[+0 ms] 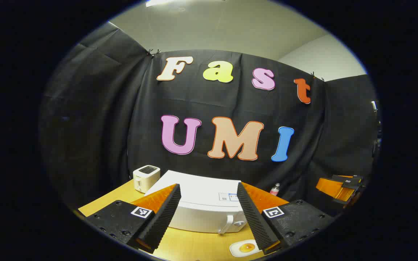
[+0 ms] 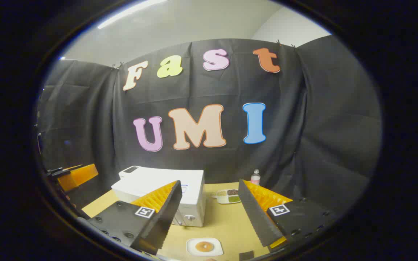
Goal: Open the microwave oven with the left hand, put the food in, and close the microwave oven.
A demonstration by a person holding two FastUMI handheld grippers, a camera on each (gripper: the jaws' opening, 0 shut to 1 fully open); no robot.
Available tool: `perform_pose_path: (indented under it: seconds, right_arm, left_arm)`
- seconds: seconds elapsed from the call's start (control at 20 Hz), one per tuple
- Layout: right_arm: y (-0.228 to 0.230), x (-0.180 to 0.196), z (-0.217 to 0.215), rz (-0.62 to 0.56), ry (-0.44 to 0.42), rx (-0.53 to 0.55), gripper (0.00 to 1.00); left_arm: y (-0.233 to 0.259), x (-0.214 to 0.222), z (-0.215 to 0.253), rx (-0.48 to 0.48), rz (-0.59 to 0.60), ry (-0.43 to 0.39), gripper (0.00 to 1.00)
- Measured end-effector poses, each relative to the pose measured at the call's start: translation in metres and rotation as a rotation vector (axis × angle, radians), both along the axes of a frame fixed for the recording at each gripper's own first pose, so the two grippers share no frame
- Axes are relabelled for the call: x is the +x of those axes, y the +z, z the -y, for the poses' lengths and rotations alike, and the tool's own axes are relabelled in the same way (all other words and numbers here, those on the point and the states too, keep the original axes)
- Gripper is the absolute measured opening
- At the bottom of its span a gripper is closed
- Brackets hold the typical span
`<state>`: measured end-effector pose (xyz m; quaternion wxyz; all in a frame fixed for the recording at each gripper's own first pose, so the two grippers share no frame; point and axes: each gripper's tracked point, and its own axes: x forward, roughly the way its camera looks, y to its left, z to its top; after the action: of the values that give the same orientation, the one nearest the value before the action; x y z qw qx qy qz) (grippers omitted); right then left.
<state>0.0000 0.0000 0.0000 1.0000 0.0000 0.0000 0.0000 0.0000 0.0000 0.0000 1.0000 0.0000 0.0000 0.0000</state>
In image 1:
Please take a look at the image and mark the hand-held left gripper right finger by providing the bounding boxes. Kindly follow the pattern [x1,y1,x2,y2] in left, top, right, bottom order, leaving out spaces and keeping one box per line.
[237,182,335,255]

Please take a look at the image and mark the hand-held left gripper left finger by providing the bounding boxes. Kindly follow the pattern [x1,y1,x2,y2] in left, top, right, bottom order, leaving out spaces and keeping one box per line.
[84,183,181,254]

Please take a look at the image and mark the white microwave oven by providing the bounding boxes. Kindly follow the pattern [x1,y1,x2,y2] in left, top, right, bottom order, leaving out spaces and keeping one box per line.
[144,170,247,234]

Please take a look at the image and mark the white square plate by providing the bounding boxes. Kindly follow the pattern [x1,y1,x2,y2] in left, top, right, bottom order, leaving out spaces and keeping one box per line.
[229,239,262,258]

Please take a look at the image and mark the white toaster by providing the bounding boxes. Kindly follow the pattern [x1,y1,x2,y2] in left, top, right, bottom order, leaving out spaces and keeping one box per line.
[133,165,161,193]

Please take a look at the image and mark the black backdrop cloth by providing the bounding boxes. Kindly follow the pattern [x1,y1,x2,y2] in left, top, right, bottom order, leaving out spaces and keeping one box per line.
[38,22,380,218]

